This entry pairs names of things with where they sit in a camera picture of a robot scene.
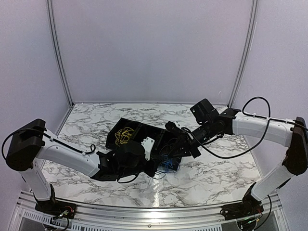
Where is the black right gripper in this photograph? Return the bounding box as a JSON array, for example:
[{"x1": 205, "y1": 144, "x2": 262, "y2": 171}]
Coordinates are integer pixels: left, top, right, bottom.
[{"x1": 167, "y1": 120, "x2": 215, "y2": 159}]

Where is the white cable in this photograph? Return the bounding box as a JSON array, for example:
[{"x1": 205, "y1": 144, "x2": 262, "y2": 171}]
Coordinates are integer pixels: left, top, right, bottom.
[{"x1": 113, "y1": 127, "x2": 135, "y2": 146}]

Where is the blue cable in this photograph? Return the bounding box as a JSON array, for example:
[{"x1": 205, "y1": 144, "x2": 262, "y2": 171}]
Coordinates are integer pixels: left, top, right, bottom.
[{"x1": 154, "y1": 156, "x2": 181, "y2": 180}]

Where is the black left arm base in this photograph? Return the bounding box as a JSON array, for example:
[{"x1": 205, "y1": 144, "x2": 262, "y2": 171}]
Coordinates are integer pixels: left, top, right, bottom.
[{"x1": 34, "y1": 184, "x2": 77, "y2": 219}]

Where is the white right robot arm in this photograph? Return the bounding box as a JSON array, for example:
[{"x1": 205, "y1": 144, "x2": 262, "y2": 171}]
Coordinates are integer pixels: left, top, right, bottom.
[{"x1": 165, "y1": 99, "x2": 308, "y2": 216}]

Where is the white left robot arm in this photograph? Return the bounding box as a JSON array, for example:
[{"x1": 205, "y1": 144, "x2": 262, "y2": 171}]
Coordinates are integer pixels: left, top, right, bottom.
[{"x1": 1, "y1": 119, "x2": 157, "y2": 214}]

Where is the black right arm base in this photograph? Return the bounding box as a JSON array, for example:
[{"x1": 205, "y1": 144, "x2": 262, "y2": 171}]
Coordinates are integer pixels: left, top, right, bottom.
[{"x1": 220, "y1": 183, "x2": 264, "y2": 220}]

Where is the black right storage bin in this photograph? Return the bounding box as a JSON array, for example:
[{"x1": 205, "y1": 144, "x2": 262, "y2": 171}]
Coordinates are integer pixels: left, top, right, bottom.
[{"x1": 156, "y1": 130, "x2": 182, "y2": 173}]

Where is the black storage bin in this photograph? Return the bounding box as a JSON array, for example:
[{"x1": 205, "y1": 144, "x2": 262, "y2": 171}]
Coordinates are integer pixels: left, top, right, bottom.
[
  {"x1": 156, "y1": 130, "x2": 182, "y2": 173},
  {"x1": 105, "y1": 118, "x2": 145, "y2": 150}
]

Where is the black left storage bin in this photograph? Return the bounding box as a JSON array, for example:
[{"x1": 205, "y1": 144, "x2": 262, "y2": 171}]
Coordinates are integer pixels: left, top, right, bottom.
[{"x1": 105, "y1": 118, "x2": 145, "y2": 150}]

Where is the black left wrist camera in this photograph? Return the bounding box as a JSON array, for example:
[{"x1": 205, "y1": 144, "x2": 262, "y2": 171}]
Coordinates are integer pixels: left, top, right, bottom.
[{"x1": 141, "y1": 137, "x2": 155, "y2": 161}]

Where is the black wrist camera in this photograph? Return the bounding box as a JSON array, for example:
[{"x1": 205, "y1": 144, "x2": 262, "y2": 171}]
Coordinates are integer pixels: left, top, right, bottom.
[
  {"x1": 190, "y1": 98, "x2": 219, "y2": 125},
  {"x1": 141, "y1": 137, "x2": 155, "y2": 161}
]

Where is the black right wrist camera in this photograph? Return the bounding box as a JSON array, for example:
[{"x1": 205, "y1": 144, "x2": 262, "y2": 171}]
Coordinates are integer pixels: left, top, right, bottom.
[{"x1": 190, "y1": 98, "x2": 219, "y2": 125}]

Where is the aluminium front table rail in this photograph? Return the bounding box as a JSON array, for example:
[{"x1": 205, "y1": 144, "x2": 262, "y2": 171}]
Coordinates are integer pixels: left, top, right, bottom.
[{"x1": 8, "y1": 191, "x2": 289, "y2": 231}]

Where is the aluminium right corner post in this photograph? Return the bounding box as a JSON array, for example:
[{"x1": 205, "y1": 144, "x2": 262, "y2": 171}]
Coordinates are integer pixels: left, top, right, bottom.
[{"x1": 227, "y1": 0, "x2": 259, "y2": 107}]

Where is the aluminium corner post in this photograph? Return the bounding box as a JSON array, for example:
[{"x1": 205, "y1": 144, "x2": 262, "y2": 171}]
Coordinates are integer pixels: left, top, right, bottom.
[
  {"x1": 227, "y1": 0, "x2": 259, "y2": 107},
  {"x1": 46, "y1": 0, "x2": 74, "y2": 107}
]

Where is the aluminium left corner post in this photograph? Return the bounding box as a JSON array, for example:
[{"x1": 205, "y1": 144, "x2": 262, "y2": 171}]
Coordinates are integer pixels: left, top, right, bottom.
[{"x1": 46, "y1": 0, "x2": 74, "y2": 107}]

